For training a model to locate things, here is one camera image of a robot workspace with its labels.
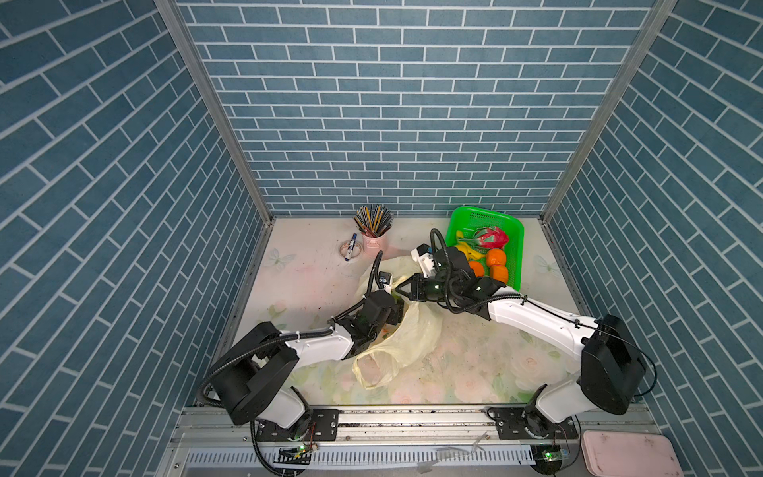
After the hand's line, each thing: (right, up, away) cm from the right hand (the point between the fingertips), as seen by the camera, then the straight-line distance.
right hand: (392, 286), depth 78 cm
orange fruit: (+36, +7, +24) cm, 44 cm away
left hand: (+1, -5, +11) cm, 12 cm away
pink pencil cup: (-6, +11, +24) cm, 27 cm away
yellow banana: (+27, +7, +26) cm, 39 cm away
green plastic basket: (+30, +21, +36) cm, 51 cm away
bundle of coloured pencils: (-7, +20, +27) cm, 34 cm away
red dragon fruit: (+34, +14, +27) cm, 46 cm away
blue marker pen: (-16, +10, +30) cm, 35 cm away
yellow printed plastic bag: (+4, -14, -7) cm, 16 cm away
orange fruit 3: (+36, +2, +21) cm, 41 cm away
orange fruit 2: (+30, +2, +27) cm, 40 cm away
